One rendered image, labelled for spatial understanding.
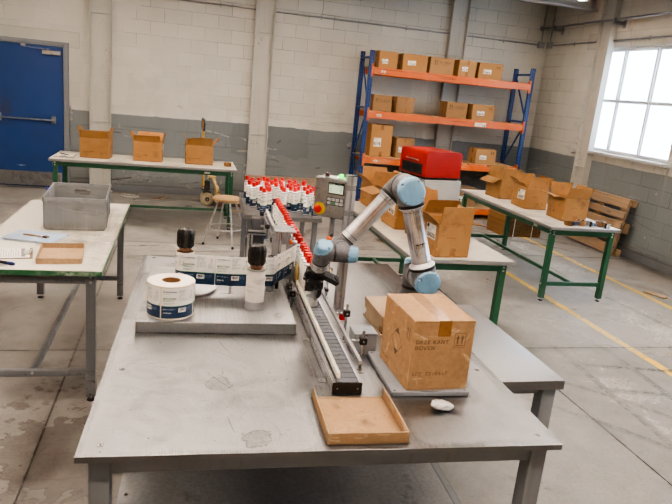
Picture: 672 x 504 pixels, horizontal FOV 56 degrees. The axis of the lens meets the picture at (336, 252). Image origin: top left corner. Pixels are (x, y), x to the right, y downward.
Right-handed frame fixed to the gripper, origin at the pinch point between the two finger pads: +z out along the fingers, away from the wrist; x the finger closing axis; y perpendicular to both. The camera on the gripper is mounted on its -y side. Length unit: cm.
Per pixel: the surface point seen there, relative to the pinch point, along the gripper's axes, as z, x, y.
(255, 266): -14.1, -5.3, 29.2
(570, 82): 221, -670, -525
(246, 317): -1.7, 13.8, 32.6
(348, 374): -29, 62, -1
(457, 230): 67, -126, -127
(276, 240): 12, -49, 14
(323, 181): -37, -41, -2
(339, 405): -33, 77, 5
